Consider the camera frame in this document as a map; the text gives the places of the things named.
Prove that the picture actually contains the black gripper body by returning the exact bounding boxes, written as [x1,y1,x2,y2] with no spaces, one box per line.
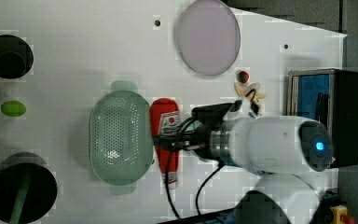
[180,124,221,161]

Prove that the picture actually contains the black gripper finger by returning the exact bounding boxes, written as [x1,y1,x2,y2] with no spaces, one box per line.
[154,136,200,151]
[159,122,197,138]

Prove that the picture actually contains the red plush ketchup bottle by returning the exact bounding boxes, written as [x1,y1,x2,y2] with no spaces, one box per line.
[149,98,180,189]

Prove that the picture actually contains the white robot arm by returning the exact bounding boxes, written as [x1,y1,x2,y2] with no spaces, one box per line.
[153,116,334,224]

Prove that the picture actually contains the green oval strainer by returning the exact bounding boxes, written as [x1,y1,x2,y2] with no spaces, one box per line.
[89,80,154,196]

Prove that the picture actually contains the plush peeled banana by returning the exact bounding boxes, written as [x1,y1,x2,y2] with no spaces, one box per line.
[234,82,267,108]

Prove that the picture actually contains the small red plush strawberry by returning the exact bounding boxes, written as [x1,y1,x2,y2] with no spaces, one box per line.
[237,71,250,83]

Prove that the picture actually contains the lilac round plate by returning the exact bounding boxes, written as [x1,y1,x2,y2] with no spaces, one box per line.
[175,0,241,76]

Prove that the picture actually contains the black toaster oven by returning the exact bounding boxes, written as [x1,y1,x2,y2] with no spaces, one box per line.
[285,68,358,168]

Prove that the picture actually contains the yellow red emergency button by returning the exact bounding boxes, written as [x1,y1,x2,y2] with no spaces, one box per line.
[330,205,356,224]

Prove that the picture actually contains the green oval button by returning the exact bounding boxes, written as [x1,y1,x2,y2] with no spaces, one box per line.
[1,101,26,117]

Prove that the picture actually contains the large black cylinder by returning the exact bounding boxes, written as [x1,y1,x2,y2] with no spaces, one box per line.
[0,152,58,224]

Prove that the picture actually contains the small black cylinder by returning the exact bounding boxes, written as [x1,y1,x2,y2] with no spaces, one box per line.
[0,35,34,79]

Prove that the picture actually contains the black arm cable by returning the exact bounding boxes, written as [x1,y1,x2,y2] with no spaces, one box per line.
[163,116,225,220]

